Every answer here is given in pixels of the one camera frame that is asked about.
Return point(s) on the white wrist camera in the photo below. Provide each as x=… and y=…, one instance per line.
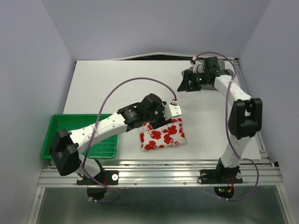
x=171, y=111
x=198, y=66

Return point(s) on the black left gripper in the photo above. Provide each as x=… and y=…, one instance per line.
x=162, y=121

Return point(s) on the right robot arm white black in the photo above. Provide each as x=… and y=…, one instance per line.
x=243, y=113

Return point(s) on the green plastic tray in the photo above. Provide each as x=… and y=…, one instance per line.
x=106, y=149

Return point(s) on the grey pleated skirt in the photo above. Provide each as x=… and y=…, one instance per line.
x=210, y=87

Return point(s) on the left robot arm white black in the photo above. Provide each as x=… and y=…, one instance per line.
x=68, y=149

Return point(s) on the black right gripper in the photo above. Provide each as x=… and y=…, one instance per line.
x=184, y=86

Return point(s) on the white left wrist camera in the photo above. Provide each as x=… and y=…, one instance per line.
x=171, y=111

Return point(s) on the aluminium rail frame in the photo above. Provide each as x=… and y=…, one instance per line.
x=159, y=173

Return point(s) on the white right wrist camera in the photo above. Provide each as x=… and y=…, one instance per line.
x=198, y=66

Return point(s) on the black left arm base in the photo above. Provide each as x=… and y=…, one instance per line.
x=99, y=188

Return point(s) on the white red floral skirt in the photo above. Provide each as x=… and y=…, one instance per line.
x=170, y=135

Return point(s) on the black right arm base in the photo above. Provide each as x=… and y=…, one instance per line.
x=224, y=179

